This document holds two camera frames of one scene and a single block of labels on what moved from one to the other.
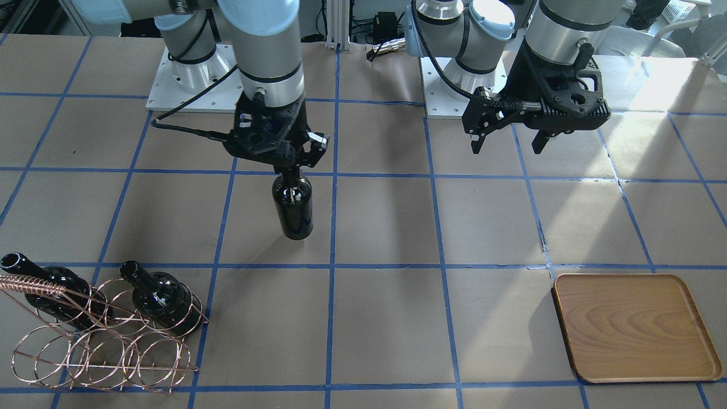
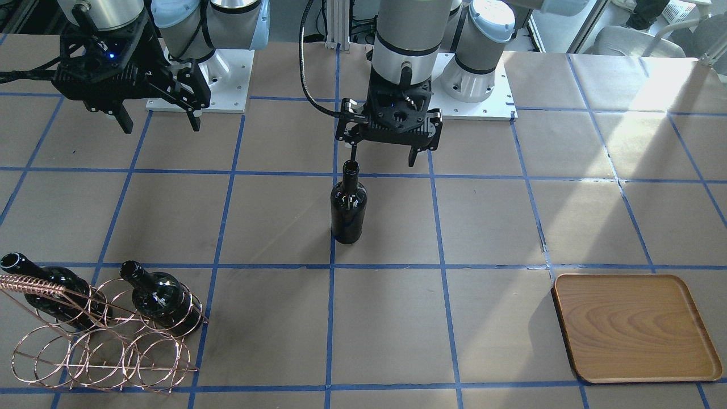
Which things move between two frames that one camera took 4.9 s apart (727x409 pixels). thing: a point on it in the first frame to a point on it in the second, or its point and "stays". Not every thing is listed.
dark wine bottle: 162,299 stays
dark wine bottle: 292,195 to 349,205
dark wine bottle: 57,292 stays
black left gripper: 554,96 to 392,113
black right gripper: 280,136 to 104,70
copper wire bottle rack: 114,339 stays
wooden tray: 633,328 stays
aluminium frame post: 338,15 stays
